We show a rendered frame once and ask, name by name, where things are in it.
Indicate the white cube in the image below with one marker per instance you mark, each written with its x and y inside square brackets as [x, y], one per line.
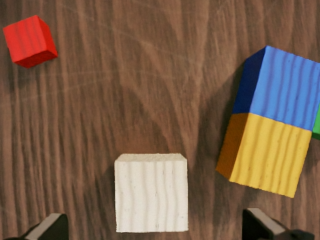
[151, 192]

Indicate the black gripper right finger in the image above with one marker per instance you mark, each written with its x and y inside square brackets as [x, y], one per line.
[256, 225]

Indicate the yellow cube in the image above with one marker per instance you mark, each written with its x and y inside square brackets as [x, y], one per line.
[263, 153]

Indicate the green cube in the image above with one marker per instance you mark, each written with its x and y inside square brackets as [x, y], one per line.
[316, 128]

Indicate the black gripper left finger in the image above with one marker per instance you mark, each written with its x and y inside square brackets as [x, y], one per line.
[54, 227]

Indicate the red cube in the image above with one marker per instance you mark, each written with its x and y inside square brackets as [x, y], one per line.
[30, 42]

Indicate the blue cube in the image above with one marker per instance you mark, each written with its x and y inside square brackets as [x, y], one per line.
[280, 86]

